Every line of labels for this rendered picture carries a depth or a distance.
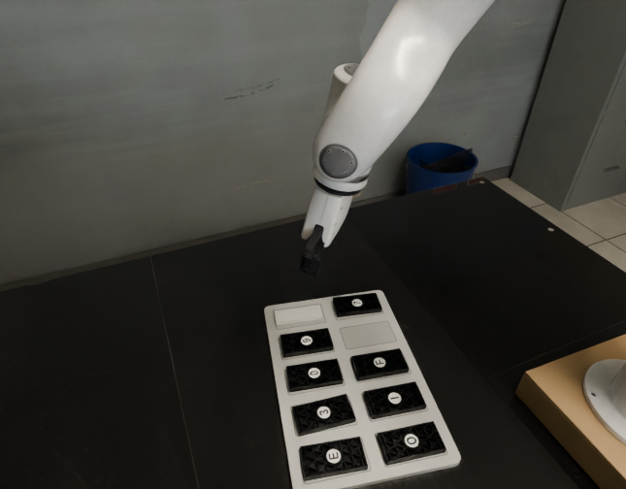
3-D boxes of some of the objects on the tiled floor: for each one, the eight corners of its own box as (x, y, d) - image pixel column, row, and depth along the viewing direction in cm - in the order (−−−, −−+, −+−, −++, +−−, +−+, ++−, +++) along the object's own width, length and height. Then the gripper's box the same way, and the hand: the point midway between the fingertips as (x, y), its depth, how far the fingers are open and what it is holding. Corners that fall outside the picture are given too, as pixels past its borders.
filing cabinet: (629, 194, 307) (741, -26, 226) (562, 213, 288) (660, -20, 207) (572, 164, 342) (652, -36, 262) (510, 179, 323) (576, -31, 243)
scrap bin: (480, 233, 271) (502, 158, 240) (420, 250, 257) (435, 173, 226) (441, 201, 300) (456, 130, 269) (385, 215, 286) (394, 142, 255)
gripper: (345, 211, 59) (319, 297, 70) (378, 158, 72) (352, 238, 83) (294, 192, 60) (278, 278, 71) (336, 143, 73) (316, 223, 84)
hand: (318, 252), depth 77 cm, fingers open, 8 cm apart
